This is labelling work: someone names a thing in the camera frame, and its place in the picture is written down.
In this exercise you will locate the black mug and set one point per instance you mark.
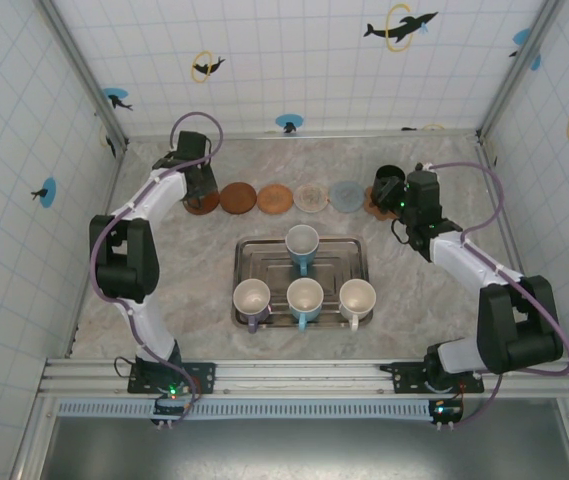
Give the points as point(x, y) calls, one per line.
point(389, 172)

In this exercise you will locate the cork paw-shaped coaster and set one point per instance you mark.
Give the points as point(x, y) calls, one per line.
point(383, 215)

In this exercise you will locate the scratched round wooden coaster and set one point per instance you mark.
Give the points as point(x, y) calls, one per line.
point(209, 209)

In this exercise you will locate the plain round wooden coaster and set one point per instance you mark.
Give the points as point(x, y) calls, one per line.
point(238, 198)

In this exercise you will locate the woven rattan coaster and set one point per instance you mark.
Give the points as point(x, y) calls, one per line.
point(275, 200)

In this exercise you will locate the teal ceramic mug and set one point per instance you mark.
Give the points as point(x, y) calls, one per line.
point(305, 297)
point(302, 242)

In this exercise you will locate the purple ceramic mug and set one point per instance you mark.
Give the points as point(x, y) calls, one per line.
point(251, 297)

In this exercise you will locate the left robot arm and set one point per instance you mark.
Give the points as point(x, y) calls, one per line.
point(124, 260)

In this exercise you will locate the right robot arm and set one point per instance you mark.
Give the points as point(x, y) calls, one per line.
point(519, 325)

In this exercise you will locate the steel serving tray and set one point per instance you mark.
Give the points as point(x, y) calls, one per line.
point(334, 260)

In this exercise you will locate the blue disc shark sticker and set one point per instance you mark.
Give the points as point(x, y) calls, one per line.
point(114, 95)

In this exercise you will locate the blue disc seal sticker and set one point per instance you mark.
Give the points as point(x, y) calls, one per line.
point(289, 122)

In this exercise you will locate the cream ceramic mug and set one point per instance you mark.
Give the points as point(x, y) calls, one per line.
point(357, 298)

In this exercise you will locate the blue disc black animal sticker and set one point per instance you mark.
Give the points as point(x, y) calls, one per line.
point(46, 192)

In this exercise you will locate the blue patch sticker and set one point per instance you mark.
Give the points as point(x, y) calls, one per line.
point(521, 37)

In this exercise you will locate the grey metal panel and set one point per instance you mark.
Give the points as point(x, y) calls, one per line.
point(314, 450)

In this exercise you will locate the aluminium frame post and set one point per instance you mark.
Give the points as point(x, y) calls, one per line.
point(86, 75)
point(516, 70)

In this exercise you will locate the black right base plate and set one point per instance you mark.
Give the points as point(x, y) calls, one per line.
point(404, 377)

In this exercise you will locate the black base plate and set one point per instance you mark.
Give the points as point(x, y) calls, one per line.
point(404, 377)
point(204, 377)

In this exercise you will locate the aluminium mounting rail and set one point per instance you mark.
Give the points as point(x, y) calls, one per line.
point(304, 372)

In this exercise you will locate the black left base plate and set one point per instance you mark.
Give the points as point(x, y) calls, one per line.
point(204, 377)

